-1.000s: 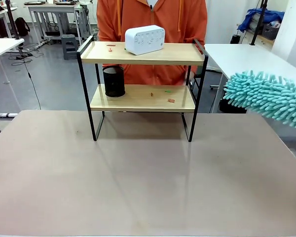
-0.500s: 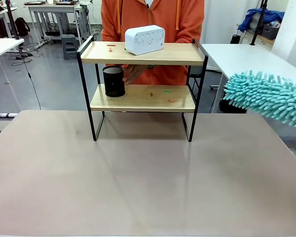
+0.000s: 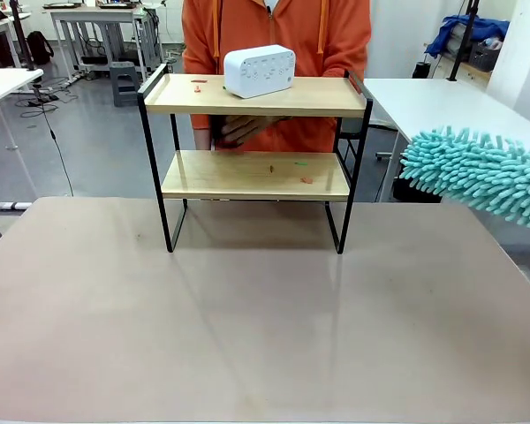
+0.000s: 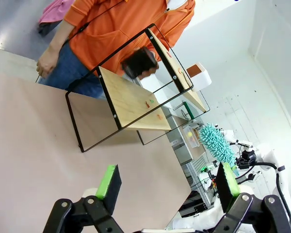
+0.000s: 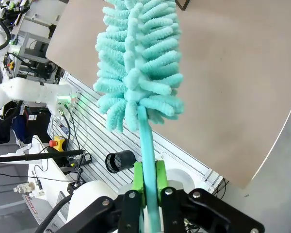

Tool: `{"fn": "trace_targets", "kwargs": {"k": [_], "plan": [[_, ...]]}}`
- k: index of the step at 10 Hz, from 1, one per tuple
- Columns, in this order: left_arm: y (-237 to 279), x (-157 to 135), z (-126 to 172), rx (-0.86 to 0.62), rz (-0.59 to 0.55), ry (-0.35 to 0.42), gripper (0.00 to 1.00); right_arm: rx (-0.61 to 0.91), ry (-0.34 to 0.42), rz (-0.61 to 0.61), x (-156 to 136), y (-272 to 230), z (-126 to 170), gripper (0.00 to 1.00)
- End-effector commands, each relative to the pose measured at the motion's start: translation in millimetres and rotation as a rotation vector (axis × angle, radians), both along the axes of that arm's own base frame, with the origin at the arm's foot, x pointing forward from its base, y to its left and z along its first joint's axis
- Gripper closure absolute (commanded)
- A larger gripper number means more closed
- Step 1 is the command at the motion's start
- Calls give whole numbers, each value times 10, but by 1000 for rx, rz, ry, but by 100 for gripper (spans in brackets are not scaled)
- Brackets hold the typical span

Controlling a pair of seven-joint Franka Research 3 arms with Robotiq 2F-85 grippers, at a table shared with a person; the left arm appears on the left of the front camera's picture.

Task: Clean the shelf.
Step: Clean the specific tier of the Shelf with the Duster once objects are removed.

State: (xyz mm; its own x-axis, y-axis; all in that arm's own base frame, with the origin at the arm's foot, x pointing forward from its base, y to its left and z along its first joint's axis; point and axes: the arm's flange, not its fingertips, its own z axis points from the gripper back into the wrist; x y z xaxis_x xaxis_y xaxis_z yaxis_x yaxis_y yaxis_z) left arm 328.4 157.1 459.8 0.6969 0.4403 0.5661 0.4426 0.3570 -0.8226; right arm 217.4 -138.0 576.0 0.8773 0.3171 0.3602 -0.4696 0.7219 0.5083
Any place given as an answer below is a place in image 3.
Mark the person's hand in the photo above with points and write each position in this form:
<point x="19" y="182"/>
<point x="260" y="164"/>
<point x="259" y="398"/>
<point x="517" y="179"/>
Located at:
<point x="243" y="128"/>

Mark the teal chenille duster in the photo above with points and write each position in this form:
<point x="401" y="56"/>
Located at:
<point x="481" y="174"/>

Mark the two-tier wooden black-framed shelf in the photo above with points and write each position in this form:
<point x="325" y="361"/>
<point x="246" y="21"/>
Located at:
<point x="256" y="172"/>

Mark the white power strip box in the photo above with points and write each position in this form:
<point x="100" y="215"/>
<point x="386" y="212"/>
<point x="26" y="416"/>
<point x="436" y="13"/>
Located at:
<point x="259" y="70"/>

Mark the orange hooded sweatshirt person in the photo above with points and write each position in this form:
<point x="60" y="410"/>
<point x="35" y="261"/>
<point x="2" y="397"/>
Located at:
<point x="274" y="40"/>

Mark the grey plastic step stool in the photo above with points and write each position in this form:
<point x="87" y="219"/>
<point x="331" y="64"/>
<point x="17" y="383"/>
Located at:
<point x="123" y="84"/>

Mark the grey workbench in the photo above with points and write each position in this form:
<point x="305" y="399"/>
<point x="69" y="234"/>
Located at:
<point x="101" y="31"/>

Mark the white side table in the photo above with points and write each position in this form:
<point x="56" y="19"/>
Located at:
<point x="428" y="110"/>

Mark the black backpack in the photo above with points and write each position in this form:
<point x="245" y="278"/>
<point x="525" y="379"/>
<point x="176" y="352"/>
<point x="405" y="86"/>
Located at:
<point x="39" y="47"/>

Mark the black tripod pole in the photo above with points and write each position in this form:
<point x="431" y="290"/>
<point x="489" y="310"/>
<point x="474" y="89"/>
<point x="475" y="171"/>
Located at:
<point x="23" y="35"/>
<point x="464" y="40"/>

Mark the blue cloth pile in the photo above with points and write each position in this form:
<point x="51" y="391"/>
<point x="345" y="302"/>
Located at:
<point x="466" y="33"/>

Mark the white desk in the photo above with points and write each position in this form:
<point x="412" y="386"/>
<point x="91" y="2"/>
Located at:
<point x="2" y="88"/>

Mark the dark plastic crate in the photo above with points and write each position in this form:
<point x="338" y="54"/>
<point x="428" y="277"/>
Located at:
<point x="483" y="55"/>

